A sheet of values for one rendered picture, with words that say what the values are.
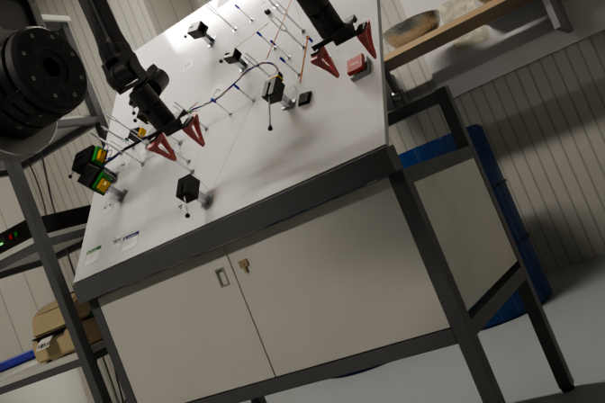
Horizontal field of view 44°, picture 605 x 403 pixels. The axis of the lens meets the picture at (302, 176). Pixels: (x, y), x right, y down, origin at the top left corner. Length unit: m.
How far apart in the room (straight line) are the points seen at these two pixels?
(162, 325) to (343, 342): 0.61
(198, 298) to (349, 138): 0.69
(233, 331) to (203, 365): 0.17
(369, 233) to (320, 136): 0.29
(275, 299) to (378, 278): 0.32
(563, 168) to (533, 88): 0.47
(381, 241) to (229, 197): 0.47
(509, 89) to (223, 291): 2.61
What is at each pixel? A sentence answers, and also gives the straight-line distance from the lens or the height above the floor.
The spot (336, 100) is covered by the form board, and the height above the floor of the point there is 1.04.
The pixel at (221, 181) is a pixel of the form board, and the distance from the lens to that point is 2.14.
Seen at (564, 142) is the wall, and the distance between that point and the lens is 4.32.
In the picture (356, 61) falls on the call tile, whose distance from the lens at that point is 1.97.
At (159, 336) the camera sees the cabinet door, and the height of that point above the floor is 0.62.
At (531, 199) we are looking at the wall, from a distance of 4.39.
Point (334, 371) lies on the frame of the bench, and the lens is 2.04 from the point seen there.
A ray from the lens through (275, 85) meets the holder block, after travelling 2.05.
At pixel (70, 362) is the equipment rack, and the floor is 0.64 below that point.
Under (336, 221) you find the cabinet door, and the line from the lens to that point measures 1.91.
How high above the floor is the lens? 0.76
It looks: 4 degrees up
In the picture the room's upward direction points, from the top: 22 degrees counter-clockwise
